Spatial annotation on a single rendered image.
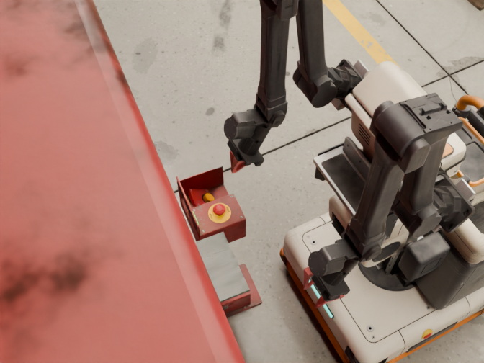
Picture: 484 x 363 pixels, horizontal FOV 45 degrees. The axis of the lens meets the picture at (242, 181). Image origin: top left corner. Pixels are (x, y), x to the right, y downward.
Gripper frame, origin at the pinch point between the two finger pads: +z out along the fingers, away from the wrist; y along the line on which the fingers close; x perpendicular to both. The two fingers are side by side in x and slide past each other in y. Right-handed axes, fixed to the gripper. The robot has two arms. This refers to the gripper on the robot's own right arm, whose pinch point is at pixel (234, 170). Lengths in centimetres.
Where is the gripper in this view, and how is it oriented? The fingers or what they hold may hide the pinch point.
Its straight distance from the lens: 167.8
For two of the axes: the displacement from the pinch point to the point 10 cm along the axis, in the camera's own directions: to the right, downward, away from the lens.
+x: 8.0, -1.0, 6.0
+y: 4.6, 7.4, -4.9
